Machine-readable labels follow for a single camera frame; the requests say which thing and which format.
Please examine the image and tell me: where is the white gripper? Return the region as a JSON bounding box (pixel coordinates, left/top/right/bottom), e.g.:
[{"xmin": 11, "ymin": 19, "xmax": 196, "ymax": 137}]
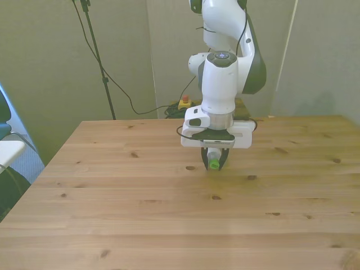
[{"xmin": 181, "ymin": 105, "xmax": 253, "ymax": 171}]

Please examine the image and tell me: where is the white water bottle green cap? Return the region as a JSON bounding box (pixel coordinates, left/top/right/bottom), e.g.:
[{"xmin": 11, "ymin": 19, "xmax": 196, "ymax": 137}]
[{"xmin": 206, "ymin": 150, "xmax": 226, "ymax": 172}]

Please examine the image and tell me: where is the yellow emergency stop button box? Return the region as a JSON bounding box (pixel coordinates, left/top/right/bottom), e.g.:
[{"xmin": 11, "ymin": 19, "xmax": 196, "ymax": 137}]
[{"xmin": 177, "ymin": 94, "xmax": 193, "ymax": 111}]

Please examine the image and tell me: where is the white and teal chair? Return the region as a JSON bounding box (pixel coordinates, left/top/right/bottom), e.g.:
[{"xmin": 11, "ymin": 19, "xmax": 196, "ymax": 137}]
[{"xmin": 0, "ymin": 89, "xmax": 28, "ymax": 173}]

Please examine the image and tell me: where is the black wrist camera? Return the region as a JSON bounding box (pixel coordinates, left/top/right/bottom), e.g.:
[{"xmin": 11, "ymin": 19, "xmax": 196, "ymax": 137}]
[{"xmin": 193, "ymin": 129, "xmax": 236, "ymax": 149}]

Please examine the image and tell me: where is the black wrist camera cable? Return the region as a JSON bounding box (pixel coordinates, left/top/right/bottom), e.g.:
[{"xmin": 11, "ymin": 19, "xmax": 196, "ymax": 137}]
[{"xmin": 176, "ymin": 0, "xmax": 258, "ymax": 141}]

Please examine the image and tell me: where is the dark coiled cable bundle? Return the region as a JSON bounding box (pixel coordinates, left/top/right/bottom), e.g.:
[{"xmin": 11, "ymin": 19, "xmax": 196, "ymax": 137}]
[{"xmin": 164, "ymin": 103, "xmax": 187, "ymax": 120}]

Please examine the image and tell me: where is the black tripod camera cable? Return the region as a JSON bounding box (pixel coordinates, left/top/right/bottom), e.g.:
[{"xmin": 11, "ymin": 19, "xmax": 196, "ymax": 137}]
[{"xmin": 72, "ymin": 0, "xmax": 197, "ymax": 115}]

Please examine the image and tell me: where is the black tripod camera stand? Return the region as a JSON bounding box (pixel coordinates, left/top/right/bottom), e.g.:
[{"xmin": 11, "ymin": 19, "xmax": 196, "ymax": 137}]
[{"xmin": 71, "ymin": 0, "xmax": 118, "ymax": 121}]

